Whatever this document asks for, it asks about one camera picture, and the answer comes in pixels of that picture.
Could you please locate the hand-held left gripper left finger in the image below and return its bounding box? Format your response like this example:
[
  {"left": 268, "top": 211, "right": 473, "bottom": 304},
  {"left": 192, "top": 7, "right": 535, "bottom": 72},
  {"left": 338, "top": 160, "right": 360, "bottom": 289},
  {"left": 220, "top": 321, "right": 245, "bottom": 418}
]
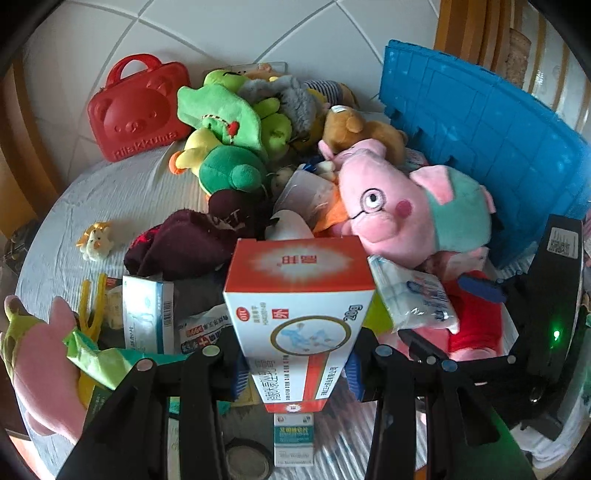
[{"left": 55, "top": 330, "right": 252, "bottom": 480}]

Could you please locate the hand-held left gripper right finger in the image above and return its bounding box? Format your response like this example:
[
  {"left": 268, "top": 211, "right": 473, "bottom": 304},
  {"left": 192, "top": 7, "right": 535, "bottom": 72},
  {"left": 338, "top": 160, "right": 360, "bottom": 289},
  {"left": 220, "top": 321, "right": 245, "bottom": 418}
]
[{"left": 344, "top": 325, "right": 539, "bottom": 480}]

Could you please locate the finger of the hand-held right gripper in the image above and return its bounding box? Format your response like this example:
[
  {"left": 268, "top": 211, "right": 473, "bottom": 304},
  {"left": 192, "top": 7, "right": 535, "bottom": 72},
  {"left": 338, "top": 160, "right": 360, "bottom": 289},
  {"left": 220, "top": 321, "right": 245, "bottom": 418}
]
[
  {"left": 399, "top": 329, "right": 527, "bottom": 372},
  {"left": 458, "top": 271, "right": 536, "bottom": 305}
]

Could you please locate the pink pig plush red dress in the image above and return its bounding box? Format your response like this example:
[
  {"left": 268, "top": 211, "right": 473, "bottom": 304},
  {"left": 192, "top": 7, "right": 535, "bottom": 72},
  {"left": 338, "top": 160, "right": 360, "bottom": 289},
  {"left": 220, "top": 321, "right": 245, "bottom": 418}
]
[{"left": 399, "top": 249, "right": 511, "bottom": 363}]

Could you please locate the red white medicine box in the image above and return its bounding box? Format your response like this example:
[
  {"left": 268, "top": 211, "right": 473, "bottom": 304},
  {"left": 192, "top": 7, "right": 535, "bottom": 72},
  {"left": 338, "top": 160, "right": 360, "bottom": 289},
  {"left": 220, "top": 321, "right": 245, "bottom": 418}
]
[{"left": 222, "top": 236, "right": 377, "bottom": 414}]

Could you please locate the pink pig plush teal shirt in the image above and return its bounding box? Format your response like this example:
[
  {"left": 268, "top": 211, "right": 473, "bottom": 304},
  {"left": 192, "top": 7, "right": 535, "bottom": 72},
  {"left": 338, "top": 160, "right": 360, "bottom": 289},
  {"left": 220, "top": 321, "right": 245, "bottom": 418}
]
[{"left": 318, "top": 138, "right": 498, "bottom": 268}]

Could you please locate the blue plastic crate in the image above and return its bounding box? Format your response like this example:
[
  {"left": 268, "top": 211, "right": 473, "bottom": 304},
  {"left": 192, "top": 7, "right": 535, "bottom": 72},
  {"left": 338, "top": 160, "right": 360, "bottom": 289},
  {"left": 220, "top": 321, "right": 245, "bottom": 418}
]
[{"left": 378, "top": 39, "right": 591, "bottom": 273}]

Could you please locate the white blue tissue pack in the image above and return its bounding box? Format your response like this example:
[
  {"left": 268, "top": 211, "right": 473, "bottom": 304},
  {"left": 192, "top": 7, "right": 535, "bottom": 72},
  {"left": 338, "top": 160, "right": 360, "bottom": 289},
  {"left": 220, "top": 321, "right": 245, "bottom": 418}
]
[{"left": 368, "top": 255, "right": 461, "bottom": 334}]

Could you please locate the red white sachet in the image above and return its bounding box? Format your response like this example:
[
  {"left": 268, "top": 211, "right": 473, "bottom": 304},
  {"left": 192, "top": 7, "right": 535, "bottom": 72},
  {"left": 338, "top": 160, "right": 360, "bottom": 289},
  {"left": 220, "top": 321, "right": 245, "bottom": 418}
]
[{"left": 178, "top": 310, "right": 236, "bottom": 356}]

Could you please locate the black tape roll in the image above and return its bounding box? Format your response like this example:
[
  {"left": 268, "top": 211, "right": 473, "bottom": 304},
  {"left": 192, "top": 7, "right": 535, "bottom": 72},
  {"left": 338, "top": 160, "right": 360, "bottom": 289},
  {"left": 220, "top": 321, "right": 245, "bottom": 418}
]
[{"left": 224, "top": 438, "right": 274, "bottom": 480}]

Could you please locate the white green medicine box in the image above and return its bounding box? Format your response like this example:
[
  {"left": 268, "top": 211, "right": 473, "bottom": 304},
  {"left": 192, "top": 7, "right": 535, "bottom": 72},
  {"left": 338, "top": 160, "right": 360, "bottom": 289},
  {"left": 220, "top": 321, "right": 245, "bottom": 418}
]
[{"left": 273, "top": 412, "right": 315, "bottom": 468}]

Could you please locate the white blue medicine box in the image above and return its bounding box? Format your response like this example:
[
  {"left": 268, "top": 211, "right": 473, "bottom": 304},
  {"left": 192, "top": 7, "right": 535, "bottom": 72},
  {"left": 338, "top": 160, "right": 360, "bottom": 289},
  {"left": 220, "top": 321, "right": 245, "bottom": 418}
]
[{"left": 122, "top": 274, "right": 175, "bottom": 355}]

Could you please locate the green wet wipes pack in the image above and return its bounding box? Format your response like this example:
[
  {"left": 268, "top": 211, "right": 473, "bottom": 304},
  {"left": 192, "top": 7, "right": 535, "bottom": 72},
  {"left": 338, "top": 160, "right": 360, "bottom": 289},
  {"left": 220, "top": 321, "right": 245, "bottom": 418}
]
[{"left": 65, "top": 330, "right": 185, "bottom": 393}]

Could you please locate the dark maroon knit cloth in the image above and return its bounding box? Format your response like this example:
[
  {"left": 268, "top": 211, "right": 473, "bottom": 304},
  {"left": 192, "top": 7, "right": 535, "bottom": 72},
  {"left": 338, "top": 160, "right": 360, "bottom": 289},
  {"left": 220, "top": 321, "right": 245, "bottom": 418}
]
[{"left": 124, "top": 189, "right": 273, "bottom": 281}]

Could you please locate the yellow plastic toy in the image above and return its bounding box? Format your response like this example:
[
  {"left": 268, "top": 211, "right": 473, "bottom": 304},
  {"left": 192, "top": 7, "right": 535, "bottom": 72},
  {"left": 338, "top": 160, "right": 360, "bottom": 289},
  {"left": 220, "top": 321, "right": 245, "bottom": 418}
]
[{"left": 76, "top": 273, "right": 109, "bottom": 402}]

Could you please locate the clear plastic cup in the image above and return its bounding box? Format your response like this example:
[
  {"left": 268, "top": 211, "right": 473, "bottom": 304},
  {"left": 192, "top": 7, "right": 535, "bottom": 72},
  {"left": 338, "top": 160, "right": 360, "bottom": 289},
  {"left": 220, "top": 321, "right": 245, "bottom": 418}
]
[{"left": 272, "top": 168, "right": 340, "bottom": 232}]

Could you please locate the pink plush with green hat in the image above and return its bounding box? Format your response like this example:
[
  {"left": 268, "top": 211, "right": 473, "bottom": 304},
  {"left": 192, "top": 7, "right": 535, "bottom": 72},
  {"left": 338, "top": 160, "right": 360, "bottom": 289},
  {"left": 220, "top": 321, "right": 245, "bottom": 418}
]
[{"left": 0, "top": 295, "right": 90, "bottom": 444}]

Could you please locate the green round plush toy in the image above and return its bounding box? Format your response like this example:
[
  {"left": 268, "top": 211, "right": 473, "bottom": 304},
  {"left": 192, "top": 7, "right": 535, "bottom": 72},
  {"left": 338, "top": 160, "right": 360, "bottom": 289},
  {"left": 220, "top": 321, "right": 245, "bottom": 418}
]
[{"left": 198, "top": 145, "right": 269, "bottom": 197}]

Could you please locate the rolled patterned mat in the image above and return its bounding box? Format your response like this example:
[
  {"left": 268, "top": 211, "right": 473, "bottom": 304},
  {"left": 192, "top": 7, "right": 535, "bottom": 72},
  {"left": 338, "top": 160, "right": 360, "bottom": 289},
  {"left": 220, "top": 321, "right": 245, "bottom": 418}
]
[{"left": 505, "top": 28, "right": 529, "bottom": 88}]

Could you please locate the yellow duck plush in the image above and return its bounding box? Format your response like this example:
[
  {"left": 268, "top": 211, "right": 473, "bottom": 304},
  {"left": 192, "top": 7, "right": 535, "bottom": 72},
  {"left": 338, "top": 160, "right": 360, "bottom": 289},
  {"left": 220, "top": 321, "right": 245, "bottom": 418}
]
[{"left": 168, "top": 127, "right": 222, "bottom": 178}]

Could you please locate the striped shirt plush toy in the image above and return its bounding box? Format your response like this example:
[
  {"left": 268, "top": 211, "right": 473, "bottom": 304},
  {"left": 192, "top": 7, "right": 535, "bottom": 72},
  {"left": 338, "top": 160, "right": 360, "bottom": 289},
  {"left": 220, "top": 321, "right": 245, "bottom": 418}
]
[{"left": 302, "top": 79, "right": 356, "bottom": 109}]

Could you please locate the grey plush toy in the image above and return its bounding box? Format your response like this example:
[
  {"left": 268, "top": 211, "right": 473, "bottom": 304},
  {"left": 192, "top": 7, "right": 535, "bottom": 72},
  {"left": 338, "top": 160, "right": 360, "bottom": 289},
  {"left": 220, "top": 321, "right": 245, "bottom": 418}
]
[{"left": 240, "top": 76, "right": 324, "bottom": 139}]

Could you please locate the green frog plush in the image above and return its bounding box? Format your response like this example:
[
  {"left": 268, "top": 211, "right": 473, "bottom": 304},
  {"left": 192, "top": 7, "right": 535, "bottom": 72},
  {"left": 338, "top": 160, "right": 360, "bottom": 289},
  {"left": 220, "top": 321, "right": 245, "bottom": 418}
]
[{"left": 177, "top": 69, "right": 291, "bottom": 160}]

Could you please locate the red bear-face handbag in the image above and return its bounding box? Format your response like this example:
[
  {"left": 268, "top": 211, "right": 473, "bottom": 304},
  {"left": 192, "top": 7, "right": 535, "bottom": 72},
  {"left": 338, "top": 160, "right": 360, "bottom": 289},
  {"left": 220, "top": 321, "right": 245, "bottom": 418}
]
[{"left": 88, "top": 53, "right": 191, "bottom": 163}]

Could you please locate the tan bear plush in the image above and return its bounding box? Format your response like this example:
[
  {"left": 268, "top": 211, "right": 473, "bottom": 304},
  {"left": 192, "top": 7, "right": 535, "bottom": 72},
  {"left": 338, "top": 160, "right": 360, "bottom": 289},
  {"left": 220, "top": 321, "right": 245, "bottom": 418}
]
[{"left": 245, "top": 65, "right": 289, "bottom": 81}]

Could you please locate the small beige plush keychain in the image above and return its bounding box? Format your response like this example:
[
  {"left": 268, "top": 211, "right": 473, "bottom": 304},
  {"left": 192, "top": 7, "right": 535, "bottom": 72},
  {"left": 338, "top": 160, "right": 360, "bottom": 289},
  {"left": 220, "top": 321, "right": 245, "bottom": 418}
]
[{"left": 270, "top": 166, "right": 296, "bottom": 190}]

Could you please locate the wooden door frame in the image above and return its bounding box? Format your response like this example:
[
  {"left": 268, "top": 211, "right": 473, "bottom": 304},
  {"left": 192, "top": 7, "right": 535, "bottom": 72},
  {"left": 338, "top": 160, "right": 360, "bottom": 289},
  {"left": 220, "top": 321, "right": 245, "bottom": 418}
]
[
  {"left": 434, "top": 0, "right": 513, "bottom": 84},
  {"left": 0, "top": 60, "right": 65, "bottom": 232}
]

